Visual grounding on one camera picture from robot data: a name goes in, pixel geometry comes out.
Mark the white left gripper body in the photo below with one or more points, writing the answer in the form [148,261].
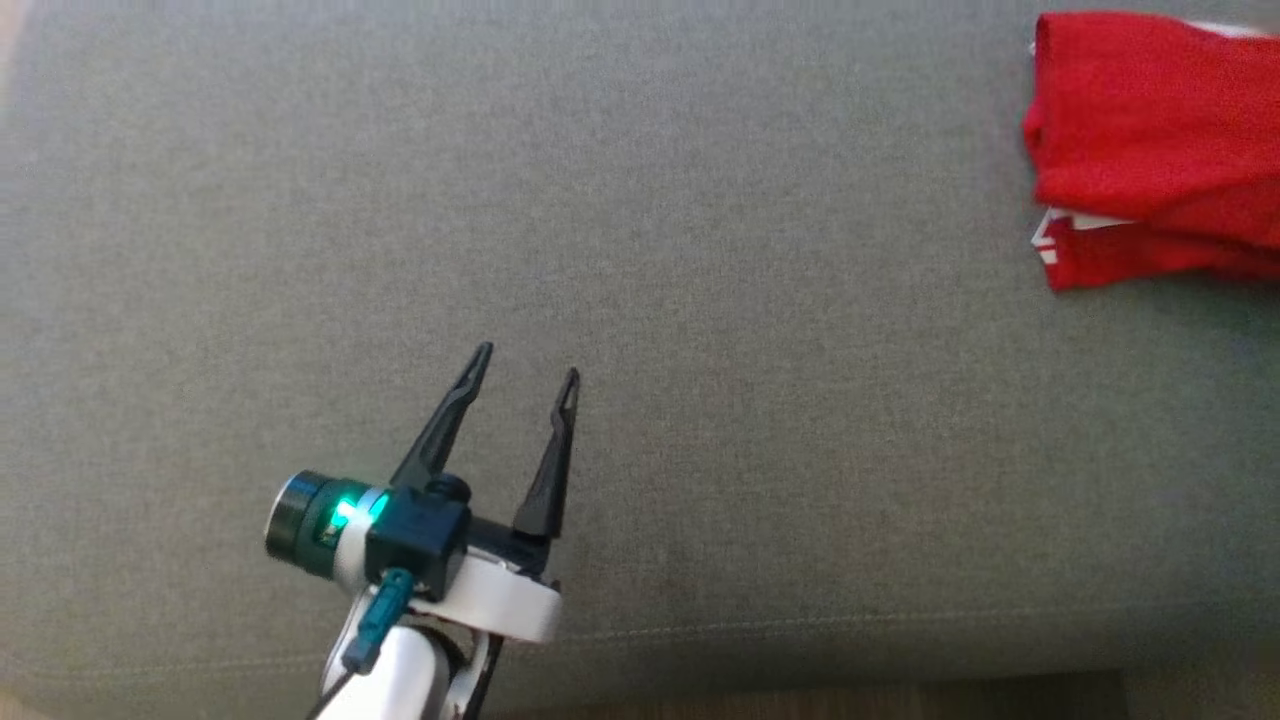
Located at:
[500,610]

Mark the red jersey with white sleeves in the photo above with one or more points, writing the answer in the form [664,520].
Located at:
[1150,120]

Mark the red Bulls 23 shorts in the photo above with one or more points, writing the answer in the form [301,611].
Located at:
[1160,265]

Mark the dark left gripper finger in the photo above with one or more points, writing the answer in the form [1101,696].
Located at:
[440,450]
[548,490]

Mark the grey sofa seat cushion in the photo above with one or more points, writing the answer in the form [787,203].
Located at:
[700,250]

